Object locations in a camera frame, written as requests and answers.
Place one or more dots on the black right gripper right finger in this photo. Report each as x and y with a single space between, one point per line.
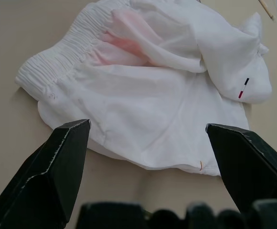
250 167

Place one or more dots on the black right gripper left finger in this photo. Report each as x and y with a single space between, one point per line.
43 181

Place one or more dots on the white elastic-waist shorts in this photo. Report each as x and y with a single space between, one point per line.
141 107

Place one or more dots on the thin wooden stick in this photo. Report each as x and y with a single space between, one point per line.
267 10

